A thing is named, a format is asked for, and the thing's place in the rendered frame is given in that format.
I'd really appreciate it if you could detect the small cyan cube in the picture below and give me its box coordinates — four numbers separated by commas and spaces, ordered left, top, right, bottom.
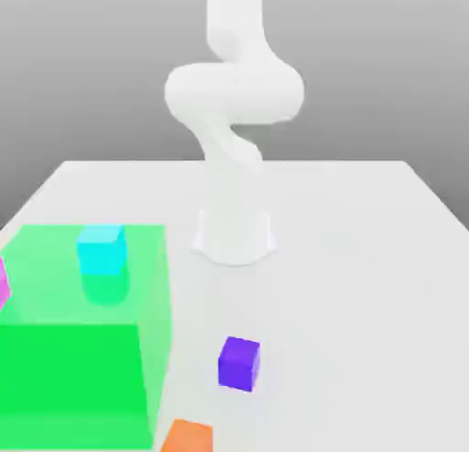
76, 224, 128, 277

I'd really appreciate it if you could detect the small purple cube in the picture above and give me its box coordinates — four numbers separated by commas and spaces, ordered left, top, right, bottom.
217, 336, 262, 393

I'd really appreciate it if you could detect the small orange cube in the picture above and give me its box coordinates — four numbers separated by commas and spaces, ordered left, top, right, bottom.
159, 418, 214, 452

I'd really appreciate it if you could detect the small pink cube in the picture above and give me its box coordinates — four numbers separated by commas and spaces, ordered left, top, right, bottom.
0, 256, 13, 311

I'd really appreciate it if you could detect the large green box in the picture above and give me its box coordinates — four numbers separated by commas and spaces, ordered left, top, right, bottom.
0, 223, 174, 452

